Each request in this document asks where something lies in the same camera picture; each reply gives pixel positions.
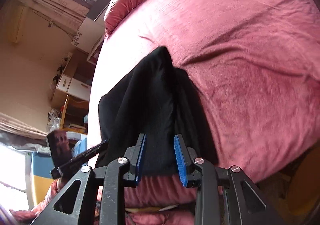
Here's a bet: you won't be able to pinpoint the white drawer cabinet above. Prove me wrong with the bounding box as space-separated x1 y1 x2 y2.
56 74 91 101

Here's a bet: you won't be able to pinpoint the black pants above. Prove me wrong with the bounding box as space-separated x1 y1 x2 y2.
96 47 219 176

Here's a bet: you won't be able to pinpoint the pink bed blanket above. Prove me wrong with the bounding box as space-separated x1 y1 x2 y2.
87 0 320 212

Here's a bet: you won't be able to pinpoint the round orange stool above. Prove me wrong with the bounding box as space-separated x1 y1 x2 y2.
286 147 319 216

